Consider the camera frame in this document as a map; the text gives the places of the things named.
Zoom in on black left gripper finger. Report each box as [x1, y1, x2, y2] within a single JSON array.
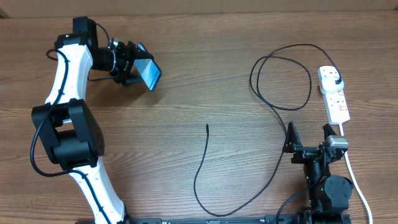
[[120, 73, 142, 86], [127, 41, 154, 61]]

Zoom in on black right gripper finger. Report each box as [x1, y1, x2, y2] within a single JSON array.
[[282, 121, 302, 153], [323, 123, 336, 140]]

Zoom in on blue smartphone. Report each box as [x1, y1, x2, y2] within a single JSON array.
[[132, 58, 162, 91]]

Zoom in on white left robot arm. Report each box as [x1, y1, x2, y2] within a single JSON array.
[[30, 16, 162, 223]]

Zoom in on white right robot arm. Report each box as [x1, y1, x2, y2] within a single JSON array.
[[276, 122, 353, 223]]

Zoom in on white charger adapter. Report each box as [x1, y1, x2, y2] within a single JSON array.
[[320, 77, 345, 94]]

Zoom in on white power strip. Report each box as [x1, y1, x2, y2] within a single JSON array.
[[318, 66, 350, 125]]

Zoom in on white power strip cord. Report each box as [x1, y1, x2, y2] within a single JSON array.
[[338, 123, 373, 224]]

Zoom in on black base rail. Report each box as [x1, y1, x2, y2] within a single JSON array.
[[74, 213, 352, 224]]

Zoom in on black charger cable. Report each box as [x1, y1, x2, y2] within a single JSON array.
[[193, 44, 343, 218]]

